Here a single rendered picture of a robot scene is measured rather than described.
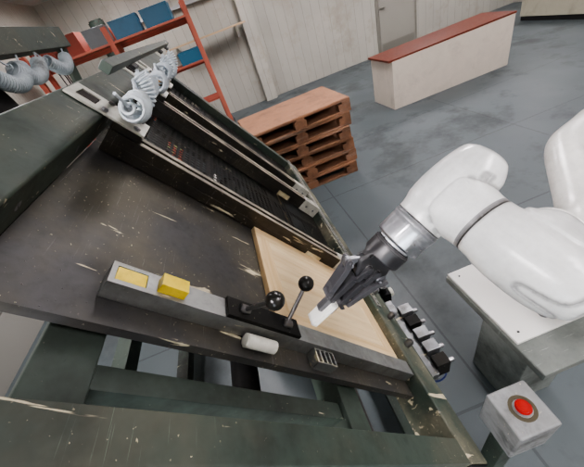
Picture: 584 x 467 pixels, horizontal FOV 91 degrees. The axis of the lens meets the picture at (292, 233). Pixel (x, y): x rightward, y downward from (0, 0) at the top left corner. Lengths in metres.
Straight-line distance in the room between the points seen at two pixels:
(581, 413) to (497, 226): 1.80
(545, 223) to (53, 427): 0.62
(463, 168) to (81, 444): 0.59
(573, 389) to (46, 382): 2.22
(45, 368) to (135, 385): 0.12
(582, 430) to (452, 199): 1.80
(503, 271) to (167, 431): 0.48
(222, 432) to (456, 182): 0.50
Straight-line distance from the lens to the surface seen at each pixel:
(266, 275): 0.85
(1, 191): 0.54
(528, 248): 0.48
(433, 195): 0.52
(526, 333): 1.44
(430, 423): 1.11
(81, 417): 0.42
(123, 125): 0.91
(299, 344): 0.74
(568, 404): 2.22
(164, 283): 0.55
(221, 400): 0.63
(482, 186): 0.52
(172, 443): 0.44
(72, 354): 0.55
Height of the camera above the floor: 1.95
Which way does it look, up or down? 38 degrees down
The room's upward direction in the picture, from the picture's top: 21 degrees counter-clockwise
